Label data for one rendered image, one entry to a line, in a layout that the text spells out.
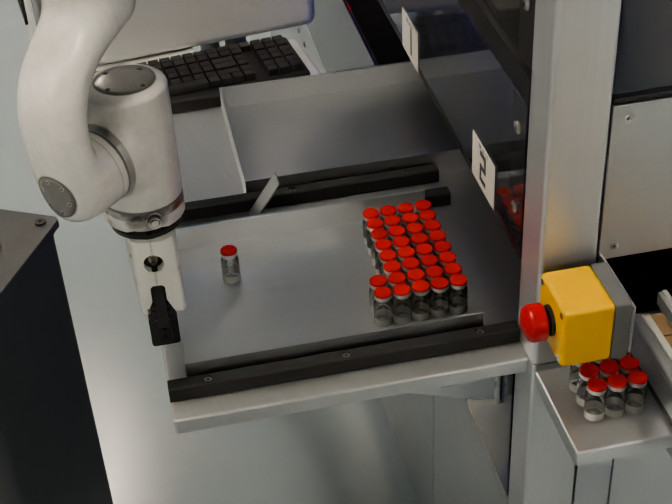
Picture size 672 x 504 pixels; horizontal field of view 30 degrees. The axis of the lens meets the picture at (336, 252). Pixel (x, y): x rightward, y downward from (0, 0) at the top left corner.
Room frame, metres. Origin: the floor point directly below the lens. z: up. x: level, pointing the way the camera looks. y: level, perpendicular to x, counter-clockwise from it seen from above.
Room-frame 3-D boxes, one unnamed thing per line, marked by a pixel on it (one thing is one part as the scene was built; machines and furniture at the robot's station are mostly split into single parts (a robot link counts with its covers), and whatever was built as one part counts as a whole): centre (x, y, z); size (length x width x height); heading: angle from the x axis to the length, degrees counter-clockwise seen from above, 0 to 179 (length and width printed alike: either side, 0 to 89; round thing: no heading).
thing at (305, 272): (1.19, 0.03, 0.90); 0.34 x 0.26 x 0.04; 100
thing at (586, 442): (0.97, -0.29, 0.87); 0.14 x 0.13 x 0.02; 100
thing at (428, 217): (1.21, -0.13, 0.90); 0.18 x 0.02 x 0.05; 10
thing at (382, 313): (1.12, -0.05, 0.90); 0.02 x 0.02 x 0.05
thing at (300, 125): (1.54, -0.03, 0.90); 0.34 x 0.26 x 0.04; 100
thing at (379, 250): (1.20, -0.06, 0.90); 0.18 x 0.02 x 0.05; 10
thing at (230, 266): (1.22, 0.13, 0.90); 0.02 x 0.02 x 0.04
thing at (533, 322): (0.97, -0.20, 0.99); 0.04 x 0.04 x 0.04; 10
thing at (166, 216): (1.08, 0.20, 1.09); 0.09 x 0.08 x 0.03; 10
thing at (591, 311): (0.98, -0.25, 0.99); 0.08 x 0.07 x 0.07; 100
